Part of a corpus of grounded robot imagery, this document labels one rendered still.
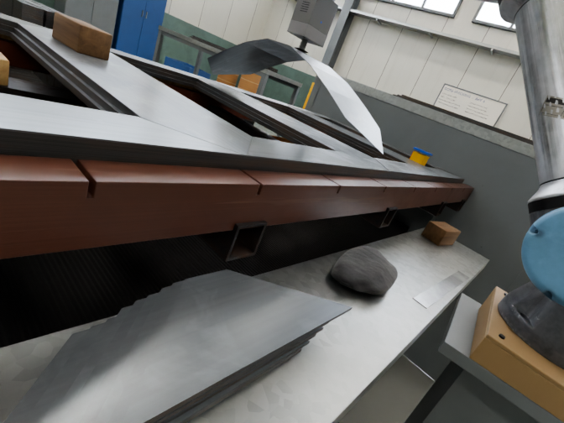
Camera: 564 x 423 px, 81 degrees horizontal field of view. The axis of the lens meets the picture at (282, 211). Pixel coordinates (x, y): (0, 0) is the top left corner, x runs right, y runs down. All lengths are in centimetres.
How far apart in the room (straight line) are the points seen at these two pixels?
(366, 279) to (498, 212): 105
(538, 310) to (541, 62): 35
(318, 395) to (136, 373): 18
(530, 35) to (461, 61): 950
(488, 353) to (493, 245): 101
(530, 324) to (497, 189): 97
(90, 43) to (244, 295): 59
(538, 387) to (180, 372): 48
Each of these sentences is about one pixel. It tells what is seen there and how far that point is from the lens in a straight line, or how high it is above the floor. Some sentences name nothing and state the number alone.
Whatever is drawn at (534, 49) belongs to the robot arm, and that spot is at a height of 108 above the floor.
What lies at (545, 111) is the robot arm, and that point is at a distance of 53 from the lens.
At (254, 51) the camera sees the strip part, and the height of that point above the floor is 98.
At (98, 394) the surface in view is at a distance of 29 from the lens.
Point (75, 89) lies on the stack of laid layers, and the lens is 57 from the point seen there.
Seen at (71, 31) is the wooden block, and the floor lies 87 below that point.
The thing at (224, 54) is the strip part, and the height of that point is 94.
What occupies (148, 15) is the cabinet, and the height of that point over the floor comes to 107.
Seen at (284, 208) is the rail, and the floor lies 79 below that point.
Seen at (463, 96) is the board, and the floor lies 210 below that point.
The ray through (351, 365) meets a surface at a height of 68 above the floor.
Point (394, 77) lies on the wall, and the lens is 1034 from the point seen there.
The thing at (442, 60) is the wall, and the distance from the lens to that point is 1015.
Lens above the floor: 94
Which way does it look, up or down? 21 degrees down
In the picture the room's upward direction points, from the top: 22 degrees clockwise
